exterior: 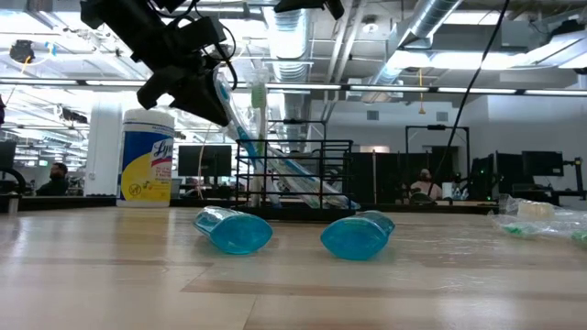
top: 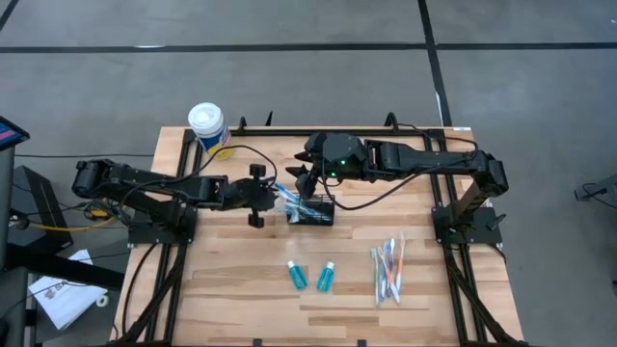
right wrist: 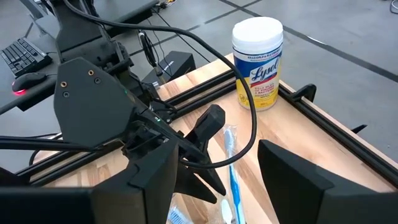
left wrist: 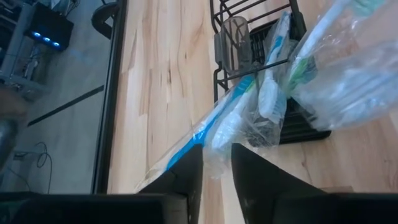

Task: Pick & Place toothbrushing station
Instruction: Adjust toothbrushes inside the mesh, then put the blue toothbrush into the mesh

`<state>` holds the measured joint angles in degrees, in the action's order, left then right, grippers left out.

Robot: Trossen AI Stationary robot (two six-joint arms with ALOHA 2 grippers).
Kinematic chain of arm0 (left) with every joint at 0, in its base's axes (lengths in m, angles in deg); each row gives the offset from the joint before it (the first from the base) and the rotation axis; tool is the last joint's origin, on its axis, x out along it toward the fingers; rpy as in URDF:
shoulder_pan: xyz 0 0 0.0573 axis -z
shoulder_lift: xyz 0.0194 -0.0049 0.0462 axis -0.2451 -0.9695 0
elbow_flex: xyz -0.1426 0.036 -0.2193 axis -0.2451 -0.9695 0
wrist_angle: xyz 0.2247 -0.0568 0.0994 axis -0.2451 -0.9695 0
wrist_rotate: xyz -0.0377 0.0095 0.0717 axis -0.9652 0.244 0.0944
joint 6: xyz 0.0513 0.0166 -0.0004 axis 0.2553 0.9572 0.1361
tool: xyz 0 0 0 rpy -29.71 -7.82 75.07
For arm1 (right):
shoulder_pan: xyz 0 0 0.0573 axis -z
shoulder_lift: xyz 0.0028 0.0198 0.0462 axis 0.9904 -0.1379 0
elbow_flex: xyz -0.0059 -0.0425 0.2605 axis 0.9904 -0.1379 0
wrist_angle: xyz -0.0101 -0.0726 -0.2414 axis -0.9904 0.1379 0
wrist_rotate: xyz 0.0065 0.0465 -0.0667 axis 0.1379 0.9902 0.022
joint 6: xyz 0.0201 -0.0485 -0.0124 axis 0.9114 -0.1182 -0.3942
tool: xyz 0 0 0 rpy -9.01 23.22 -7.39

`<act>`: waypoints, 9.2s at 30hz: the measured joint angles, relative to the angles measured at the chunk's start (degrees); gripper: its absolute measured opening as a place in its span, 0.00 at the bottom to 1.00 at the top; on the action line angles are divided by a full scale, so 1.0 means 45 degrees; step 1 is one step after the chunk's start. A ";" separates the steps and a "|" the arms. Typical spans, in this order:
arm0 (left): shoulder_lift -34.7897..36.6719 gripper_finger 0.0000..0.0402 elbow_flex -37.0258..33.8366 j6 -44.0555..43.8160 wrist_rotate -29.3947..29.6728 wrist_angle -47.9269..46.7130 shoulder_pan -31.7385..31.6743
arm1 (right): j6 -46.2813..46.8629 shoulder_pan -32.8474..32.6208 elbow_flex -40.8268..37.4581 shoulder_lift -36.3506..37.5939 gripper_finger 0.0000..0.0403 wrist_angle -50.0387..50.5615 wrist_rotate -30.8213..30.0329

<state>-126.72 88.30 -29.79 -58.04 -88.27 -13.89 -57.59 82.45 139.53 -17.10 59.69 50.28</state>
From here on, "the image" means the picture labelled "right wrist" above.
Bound bagged green white toothbrush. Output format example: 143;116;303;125
219;198;234;224

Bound black box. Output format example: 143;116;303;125
141;50;197;90

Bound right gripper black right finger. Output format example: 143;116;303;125
257;139;398;224

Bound black rail bracket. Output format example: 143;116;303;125
290;83;317;103
350;123;368;135

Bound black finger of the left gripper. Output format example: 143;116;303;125
197;149;228;197
174;161;218;205

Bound dark grey desk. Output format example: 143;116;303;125
0;18;78;116

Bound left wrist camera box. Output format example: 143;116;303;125
185;104;226;150

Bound black keyboard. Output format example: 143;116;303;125
0;37;53;78

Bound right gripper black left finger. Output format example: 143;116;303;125
90;138;180;224

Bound Lysol wipes canister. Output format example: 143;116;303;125
231;16;284;112

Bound black computer mouse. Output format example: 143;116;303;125
11;72;47;96

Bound bagged blue white toothbrush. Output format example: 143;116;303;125
221;124;247;224
166;205;195;224

